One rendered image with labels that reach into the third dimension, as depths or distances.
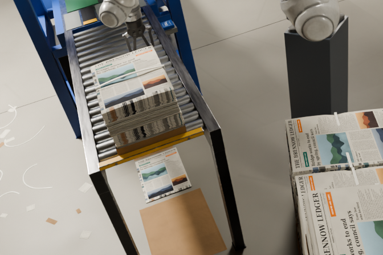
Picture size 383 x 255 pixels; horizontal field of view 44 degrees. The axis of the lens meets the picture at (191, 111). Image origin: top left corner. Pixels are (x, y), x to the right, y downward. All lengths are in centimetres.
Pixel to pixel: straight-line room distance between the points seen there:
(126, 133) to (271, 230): 104
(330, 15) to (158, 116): 72
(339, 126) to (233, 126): 142
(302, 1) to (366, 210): 80
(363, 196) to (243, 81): 237
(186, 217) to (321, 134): 114
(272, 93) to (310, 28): 168
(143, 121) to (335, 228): 89
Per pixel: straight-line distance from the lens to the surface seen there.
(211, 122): 193
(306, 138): 176
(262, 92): 339
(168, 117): 183
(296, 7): 173
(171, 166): 296
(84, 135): 209
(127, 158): 186
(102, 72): 200
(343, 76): 223
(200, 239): 256
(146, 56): 201
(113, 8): 187
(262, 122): 313
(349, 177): 163
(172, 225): 265
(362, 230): 120
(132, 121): 180
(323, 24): 172
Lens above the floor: 202
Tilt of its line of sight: 37 degrees down
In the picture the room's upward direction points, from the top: 14 degrees counter-clockwise
